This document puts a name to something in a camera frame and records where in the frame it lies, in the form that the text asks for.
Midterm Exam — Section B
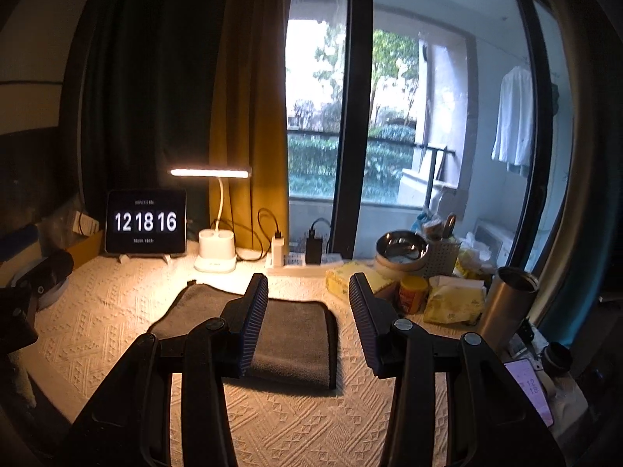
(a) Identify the white perforated basket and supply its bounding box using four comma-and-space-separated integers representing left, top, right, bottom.
422, 237, 460, 278

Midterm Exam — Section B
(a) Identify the grey plastic basin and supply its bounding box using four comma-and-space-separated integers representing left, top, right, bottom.
9, 251, 74, 310

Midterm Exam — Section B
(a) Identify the white charger plug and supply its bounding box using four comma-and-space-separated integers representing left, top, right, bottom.
270, 231, 285, 268

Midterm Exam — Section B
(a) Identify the orange can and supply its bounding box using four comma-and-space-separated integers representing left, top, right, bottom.
398, 275, 430, 314

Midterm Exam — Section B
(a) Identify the smartphone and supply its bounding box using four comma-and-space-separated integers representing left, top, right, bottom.
505, 360, 554, 427

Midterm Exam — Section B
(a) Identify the mustard yellow curtain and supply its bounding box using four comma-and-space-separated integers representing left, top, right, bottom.
208, 0, 290, 250

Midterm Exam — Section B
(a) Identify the black power adapter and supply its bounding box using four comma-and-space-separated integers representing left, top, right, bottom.
305, 228, 323, 266

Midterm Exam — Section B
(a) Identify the steel thermos bottle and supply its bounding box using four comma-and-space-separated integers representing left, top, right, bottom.
478, 267, 540, 354

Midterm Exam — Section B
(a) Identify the white desk lamp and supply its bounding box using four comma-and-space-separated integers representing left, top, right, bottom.
170, 167, 251, 273

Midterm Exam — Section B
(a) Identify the tablet showing clock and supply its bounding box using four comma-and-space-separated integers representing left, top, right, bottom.
104, 189, 187, 256

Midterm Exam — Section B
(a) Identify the yellow tissue pack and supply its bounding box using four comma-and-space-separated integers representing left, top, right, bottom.
324, 260, 398, 303

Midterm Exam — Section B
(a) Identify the white knitted table cloth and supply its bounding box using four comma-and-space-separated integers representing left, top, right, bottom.
28, 252, 488, 467

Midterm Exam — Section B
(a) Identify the white hanging shirt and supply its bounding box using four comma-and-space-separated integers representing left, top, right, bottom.
491, 67, 534, 170

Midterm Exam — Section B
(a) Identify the dark green curtain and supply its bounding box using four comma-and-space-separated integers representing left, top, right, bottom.
80, 0, 226, 220

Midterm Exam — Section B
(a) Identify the stainless steel bowl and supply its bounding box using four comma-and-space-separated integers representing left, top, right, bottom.
375, 230, 430, 272

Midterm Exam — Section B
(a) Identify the white power strip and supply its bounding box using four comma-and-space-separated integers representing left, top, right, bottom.
284, 253, 344, 267

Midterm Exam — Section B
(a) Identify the cardboard box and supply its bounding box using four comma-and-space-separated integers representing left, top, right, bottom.
67, 230, 104, 270

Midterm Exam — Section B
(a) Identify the yellow wipes pack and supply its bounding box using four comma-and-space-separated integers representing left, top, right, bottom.
423, 284, 485, 325

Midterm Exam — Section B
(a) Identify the purple and grey towel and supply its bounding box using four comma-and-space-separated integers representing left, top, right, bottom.
148, 281, 338, 391

